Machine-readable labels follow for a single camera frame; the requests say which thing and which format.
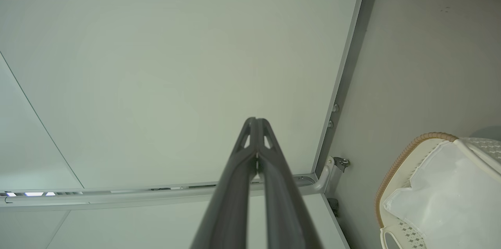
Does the grey metal partition foot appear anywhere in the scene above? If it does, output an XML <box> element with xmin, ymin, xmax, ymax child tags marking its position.
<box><xmin>293</xmin><ymin>156</ymin><xmax>338</xmax><ymax>195</ymax></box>

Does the small black caster wheel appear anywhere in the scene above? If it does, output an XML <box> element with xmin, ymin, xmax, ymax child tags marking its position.
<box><xmin>333</xmin><ymin>157</ymin><xmax>351</xmax><ymax>173</ymax></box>

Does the white cloth basket liner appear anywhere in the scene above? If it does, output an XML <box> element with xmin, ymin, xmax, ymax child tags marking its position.
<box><xmin>383</xmin><ymin>141</ymin><xmax>501</xmax><ymax>249</ymax></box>

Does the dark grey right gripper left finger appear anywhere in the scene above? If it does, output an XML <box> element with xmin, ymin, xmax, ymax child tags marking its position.
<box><xmin>191</xmin><ymin>117</ymin><xmax>259</xmax><ymax>249</ymax></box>

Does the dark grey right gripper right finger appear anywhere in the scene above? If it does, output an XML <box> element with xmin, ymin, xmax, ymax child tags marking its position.
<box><xmin>256</xmin><ymin>118</ymin><xmax>323</xmax><ymax>249</ymax></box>

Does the white laundry basket brown rim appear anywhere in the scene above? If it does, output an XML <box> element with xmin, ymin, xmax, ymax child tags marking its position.
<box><xmin>375</xmin><ymin>132</ymin><xmax>501</xmax><ymax>249</ymax></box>

